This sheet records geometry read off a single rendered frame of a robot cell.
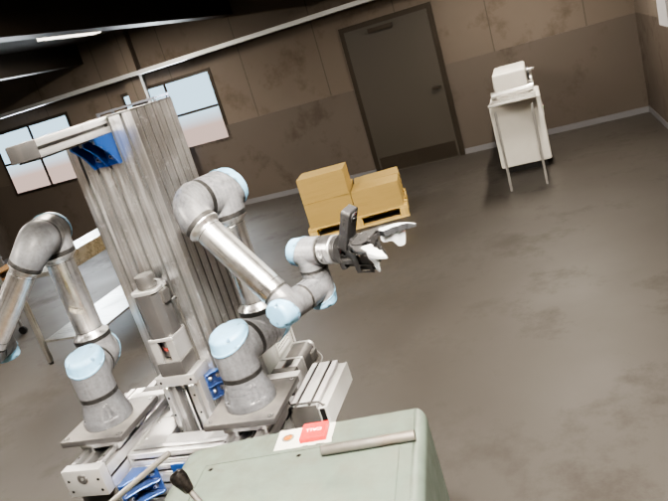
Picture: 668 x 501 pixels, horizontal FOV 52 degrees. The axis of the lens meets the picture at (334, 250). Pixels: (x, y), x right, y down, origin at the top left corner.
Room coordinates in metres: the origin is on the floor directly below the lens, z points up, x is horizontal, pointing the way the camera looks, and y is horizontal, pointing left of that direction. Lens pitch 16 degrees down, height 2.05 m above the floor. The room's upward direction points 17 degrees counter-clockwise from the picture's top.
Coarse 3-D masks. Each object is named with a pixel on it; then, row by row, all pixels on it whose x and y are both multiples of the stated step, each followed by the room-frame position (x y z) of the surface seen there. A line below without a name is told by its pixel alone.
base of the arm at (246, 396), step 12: (228, 384) 1.74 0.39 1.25; (240, 384) 1.72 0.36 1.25; (252, 384) 1.73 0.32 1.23; (264, 384) 1.75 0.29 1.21; (228, 396) 1.74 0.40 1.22; (240, 396) 1.72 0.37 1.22; (252, 396) 1.72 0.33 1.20; (264, 396) 1.73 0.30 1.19; (228, 408) 1.74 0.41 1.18; (240, 408) 1.71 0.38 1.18; (252, 408) 1.71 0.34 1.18
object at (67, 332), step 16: (80, 240) 6.94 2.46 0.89; (96, 240) 6.20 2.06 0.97; (80, 256) 5.93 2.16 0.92; (48, 272) 5.85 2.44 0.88; (96, 304) 6.76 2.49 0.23; (112, 304) 6.58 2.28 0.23; (32, 320) 6.03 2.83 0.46; (112, 320) 6.09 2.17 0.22; (64, 336) 6.01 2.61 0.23; (48, 352) 6.05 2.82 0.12
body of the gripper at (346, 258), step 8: (368, 232) 1.60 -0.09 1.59; (336, 240) 1.63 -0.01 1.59; (352, 240) 1.59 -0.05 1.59; (360, 240) 1.57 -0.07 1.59; (368, 240) 1.56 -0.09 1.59; (376, 240) 1.58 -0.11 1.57; (336, 248) 1.63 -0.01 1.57; (336, 256) 1.62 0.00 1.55; (344, 256) 1.62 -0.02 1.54; (352, 256) 1.58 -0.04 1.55; (360, 256) 1.57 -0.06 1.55; (344, 264) 1.63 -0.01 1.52; (352, 264) 1.63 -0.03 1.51; (360, 264) 1.57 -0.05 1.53; (368, 264) 1.56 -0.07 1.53; (360, 272) 1.58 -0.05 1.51
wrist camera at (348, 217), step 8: (344, 208) 1.59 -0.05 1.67; (352, 208) 1.57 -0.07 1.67; (344, 216) 1.56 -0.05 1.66; (352, 216) 1.56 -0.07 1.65; (344, 224) 1.57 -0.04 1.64; (352, 224) 1.58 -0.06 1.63; (344, 232) 1.58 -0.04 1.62; (352, 232) 1.60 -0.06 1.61; (344, 240) 1.59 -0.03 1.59; (344, 248) 1.60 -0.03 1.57
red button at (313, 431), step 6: (324, 420) 1.37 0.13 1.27; (306, 426) 1.36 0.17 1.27; (312, 426) 1.36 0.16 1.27; (318, 426) 1.35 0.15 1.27; (324, 426) 1.34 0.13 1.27; (306, 432) 1.34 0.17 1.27; (312, 432) 1.33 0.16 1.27; (318, 432) 1.32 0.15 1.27; (324, 432) 1.32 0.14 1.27; (300, 438) 1.32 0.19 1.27; (306, 438) 1.32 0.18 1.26; (312, 438) 1.31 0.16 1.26; (318, 438) 1.31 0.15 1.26; (324, 438) 1.31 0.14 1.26
